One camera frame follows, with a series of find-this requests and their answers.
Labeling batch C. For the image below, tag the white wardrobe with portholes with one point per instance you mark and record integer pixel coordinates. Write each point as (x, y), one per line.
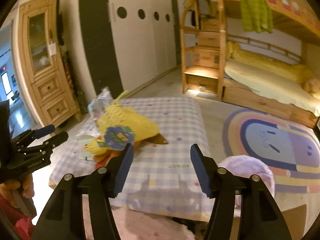
(127, 43)

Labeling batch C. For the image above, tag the brown leather knife sheath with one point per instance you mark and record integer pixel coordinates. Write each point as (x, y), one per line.
(158, 140)

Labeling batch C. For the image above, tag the white paper tag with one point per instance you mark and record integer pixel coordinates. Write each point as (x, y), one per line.
(52, 49)

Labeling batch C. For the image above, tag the rainbow floor rug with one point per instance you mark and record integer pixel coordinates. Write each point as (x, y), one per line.
(291, 150)

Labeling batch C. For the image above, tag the clothes pile on stairs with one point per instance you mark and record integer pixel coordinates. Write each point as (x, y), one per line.
(205, 8)

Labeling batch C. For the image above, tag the pine glass-door cabinet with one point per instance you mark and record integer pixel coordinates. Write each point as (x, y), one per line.
(47, 83)

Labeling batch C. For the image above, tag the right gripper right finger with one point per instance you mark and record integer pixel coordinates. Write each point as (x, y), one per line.
(260, 217)

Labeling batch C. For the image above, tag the plush toy on bed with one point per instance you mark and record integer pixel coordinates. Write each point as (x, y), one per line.
(312, 86)

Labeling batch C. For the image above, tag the pink fluffy cushion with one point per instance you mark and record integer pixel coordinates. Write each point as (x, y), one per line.
(137, 225)

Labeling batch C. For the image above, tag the person's left hand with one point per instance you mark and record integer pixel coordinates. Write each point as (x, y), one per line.
(10, 185)

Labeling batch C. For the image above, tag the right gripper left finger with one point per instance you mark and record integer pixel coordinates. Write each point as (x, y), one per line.
(62, 217)

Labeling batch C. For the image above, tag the checkered tablecloth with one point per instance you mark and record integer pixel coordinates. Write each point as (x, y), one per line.
(161, 179)

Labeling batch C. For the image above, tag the orange glove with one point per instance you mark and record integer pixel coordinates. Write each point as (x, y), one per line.
(102, 160)

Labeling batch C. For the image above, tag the yellow bed quilt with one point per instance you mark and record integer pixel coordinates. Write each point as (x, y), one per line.
(271, 79)

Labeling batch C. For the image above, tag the clear plastic packaging bag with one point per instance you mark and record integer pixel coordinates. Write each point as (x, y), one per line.
(97, 107)

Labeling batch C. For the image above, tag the green puffer jacket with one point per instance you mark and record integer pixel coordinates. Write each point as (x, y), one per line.
(256, 16)

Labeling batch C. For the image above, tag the wooden bunk stair drawers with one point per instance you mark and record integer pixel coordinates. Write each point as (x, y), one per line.
(203, 50)

